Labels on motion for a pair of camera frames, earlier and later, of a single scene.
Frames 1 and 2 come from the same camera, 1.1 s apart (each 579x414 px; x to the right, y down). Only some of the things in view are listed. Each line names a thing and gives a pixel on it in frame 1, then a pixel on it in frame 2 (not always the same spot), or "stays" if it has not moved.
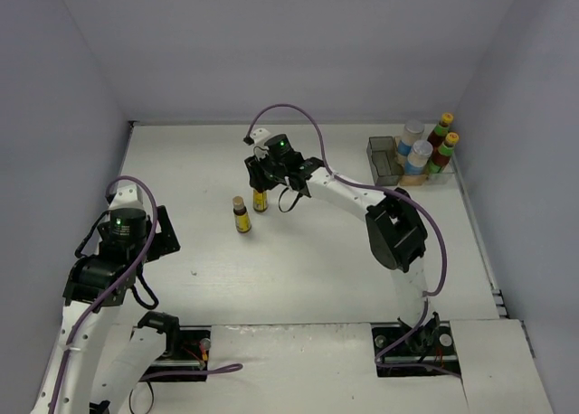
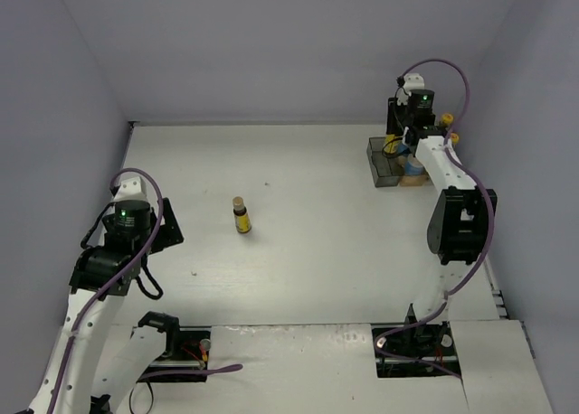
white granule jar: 417,160 stays
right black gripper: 259,174 -> 392,117
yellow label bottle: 261,200 -> 392,143
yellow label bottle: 242,216 stays
